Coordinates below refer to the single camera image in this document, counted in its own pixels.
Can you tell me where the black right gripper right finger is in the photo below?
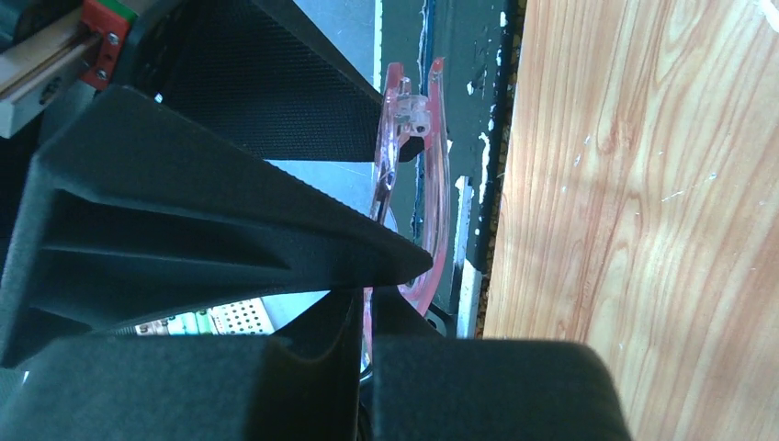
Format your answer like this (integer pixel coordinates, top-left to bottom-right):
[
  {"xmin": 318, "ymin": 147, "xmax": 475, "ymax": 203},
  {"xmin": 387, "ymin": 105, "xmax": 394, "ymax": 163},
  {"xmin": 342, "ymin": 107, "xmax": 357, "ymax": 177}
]
[{"xmin": 371, "ymin": 288, "xmax": 630, "ymax": 440}]

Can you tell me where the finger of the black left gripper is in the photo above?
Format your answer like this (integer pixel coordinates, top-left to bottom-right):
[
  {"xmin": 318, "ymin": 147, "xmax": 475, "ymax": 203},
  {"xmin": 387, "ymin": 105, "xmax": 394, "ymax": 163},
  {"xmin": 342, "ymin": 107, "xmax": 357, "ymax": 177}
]
[
  {"xmin": 1, "ymin": 86, "xmax": 432, "ymax": 368},
  {"xmin": 115, "ymin": 1, "xmax": 382, "ymax": 162}
]

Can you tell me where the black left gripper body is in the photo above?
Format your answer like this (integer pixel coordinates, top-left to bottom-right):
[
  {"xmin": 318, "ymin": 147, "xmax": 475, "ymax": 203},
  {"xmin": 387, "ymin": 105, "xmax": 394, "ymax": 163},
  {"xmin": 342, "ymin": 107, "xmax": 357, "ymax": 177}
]
[{"xmin": 1, "ymin": 1, "xmax": 146, "ymax": 254}]

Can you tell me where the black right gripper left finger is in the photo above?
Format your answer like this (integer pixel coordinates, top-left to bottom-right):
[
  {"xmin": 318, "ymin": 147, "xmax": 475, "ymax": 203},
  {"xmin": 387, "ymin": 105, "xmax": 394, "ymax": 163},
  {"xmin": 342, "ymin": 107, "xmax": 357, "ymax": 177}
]
[{"xmin": 1, "ymin": 290, "xmax": 363, "ymax": 440}]

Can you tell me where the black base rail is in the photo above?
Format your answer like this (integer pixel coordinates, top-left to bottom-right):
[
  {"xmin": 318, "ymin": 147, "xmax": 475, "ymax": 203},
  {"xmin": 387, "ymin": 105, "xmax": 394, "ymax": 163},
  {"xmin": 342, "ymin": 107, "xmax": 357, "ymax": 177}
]
[{"xmin": 291, "ymin": 0, "xmax": 527, "ymax": 339}]

